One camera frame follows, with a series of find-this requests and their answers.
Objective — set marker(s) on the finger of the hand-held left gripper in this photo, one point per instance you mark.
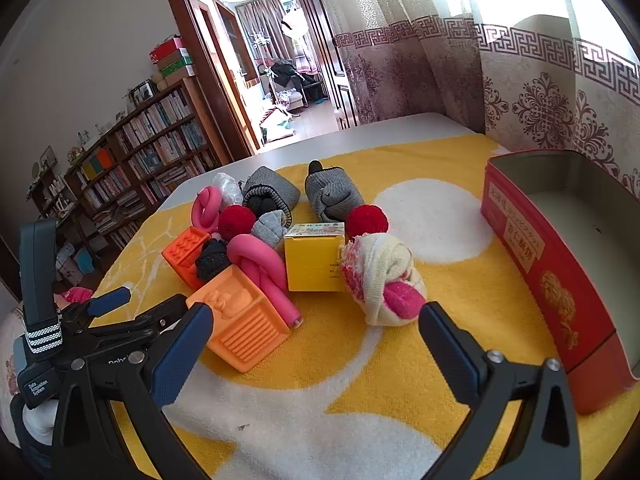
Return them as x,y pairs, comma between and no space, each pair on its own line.
150,317
112,300

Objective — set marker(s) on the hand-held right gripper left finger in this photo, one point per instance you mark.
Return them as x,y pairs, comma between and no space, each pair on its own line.
185,355

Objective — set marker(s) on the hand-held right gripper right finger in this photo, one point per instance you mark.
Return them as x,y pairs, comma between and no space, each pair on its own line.
450,355

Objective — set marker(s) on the orange silicone block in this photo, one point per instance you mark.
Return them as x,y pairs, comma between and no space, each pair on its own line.
182,255
240,320

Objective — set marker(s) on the black sock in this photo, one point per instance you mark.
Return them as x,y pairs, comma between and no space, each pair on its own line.
212,260

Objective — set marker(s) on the white and pink sock roll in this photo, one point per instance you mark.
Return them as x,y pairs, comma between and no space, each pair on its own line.
385,265

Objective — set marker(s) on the pink knotted foam tube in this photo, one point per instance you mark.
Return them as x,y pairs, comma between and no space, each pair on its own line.
205,210
260,265

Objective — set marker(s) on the red metal tin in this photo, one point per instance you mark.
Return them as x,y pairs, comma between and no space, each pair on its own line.
550,270

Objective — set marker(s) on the small light grey sock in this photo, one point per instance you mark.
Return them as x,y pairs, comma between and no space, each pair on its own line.
270,227

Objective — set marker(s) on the clear plastic bag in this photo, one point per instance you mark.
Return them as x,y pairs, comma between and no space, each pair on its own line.
227,185

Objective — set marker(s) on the yellow cardboard box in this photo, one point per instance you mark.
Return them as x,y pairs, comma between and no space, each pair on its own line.
312,265

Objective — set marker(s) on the red pompom ball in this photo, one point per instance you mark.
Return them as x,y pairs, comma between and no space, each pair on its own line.
365,221
236,221

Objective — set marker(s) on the grey sock roll black toe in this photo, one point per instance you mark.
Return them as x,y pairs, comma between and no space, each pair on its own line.
335,190

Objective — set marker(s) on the person's left hand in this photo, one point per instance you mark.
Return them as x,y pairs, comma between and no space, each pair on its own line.
37,420

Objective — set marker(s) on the pink object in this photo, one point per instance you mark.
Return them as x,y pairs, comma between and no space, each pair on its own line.
77,295

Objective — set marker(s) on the yellow and white towel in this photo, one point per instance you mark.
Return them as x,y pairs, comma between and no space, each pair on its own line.
475,285

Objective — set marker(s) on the wooden bookshelf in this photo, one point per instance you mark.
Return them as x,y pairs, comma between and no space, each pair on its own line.
150,145

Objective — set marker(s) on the grey sock roll striped cuff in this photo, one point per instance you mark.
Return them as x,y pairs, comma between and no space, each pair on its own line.
265,180

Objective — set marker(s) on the white bag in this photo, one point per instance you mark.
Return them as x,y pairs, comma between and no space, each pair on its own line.
275,127

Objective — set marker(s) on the green box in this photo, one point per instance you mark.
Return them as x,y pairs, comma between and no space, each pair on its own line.
177,62

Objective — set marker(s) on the chair with dark clothes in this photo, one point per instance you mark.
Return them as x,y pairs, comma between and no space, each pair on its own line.
287,75

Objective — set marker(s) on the white coat stand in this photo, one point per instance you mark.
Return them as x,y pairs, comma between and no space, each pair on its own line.
262,42

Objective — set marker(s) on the patterned curtain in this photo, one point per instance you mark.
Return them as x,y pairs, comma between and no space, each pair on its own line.
400,60

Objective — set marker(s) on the brown sheer curtain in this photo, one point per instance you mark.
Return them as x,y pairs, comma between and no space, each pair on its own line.
262,25

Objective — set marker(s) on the photo frame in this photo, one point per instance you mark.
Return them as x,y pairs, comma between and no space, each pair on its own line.
143,91

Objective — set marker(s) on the wooden door frame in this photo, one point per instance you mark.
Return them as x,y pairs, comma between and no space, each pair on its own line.
172,20

